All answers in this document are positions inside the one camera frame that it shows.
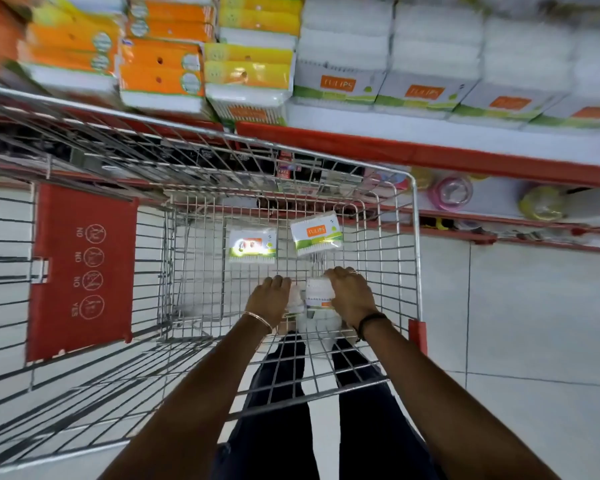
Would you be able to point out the person's left hand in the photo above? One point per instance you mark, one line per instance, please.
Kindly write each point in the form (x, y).
(266, 303)

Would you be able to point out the person's right hand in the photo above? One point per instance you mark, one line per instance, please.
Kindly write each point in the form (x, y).
(352, 299)

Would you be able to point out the person's left fingers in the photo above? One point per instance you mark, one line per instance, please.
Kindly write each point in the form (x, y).
(277, 283)

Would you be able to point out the person's right fingers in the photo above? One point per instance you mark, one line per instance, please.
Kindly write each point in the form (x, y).
(339, 277)

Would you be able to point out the white swab packet orange label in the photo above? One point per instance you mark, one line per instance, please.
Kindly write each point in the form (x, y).
(316, 234)
(321, 294)
(252, 246)

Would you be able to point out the small white cotton swab packet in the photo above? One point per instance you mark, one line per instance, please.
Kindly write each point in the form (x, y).
(296, 300)

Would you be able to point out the person's left forearm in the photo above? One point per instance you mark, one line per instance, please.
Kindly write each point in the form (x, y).
(200, 409)

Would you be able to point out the person's right forearm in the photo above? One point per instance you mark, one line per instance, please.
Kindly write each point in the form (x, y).
(440, 404)

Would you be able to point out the thin gold bangle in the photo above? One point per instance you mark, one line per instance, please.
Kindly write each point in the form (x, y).
(258, 319)

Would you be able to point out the black wrist band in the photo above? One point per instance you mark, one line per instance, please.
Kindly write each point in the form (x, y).
(371, 320)

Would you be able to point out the person's dark trousers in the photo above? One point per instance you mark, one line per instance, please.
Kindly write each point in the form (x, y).
(300, 419)

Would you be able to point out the pink baby bottle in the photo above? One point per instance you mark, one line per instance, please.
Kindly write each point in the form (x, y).
(452, 192)

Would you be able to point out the red shelf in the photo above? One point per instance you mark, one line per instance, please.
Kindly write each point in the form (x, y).
(430, 152)

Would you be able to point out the red cart seat flap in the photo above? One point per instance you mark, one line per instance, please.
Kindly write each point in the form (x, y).
(82, 272)

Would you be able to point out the yellow baby bottle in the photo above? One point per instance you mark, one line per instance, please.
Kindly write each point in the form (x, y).
(542, 203)

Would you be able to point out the stack of yellow packets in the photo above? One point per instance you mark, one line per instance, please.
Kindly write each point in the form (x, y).
(252, 64)

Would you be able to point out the row of white cotton packs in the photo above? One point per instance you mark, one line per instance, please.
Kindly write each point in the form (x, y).
(445, 59)

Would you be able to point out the stack of orange packets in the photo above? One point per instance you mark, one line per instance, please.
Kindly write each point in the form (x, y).
(130, 49)

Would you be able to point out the red lower shelf rail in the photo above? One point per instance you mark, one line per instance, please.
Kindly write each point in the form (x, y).
(520, 234)

